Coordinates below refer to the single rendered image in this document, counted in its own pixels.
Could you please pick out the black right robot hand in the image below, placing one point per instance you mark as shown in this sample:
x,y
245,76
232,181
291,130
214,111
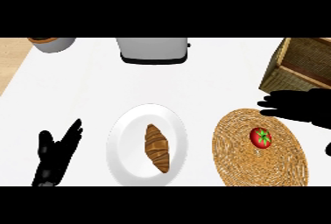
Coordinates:
x,y
301,106

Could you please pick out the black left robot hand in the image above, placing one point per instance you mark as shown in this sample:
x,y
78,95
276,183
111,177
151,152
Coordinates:
x,y
56,151

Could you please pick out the wicker basket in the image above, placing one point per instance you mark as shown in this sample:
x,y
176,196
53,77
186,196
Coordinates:
x,y
297,65

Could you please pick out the red tomato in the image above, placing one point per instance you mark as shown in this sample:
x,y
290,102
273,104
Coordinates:
x,y
260,138

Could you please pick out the round woven straw placemat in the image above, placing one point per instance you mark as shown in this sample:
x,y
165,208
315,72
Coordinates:
x,y
258,163

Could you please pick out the white oval plate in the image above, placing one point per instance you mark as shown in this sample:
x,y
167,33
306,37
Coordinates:
x,y
146,145

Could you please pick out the brown croissant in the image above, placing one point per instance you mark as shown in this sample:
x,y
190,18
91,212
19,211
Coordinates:
x,y
157,148

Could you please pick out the grey plant pot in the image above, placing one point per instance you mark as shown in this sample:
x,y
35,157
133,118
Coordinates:
x,y
52,44

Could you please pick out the silver toaster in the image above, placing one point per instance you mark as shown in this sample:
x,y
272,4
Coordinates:
x,y
152,49

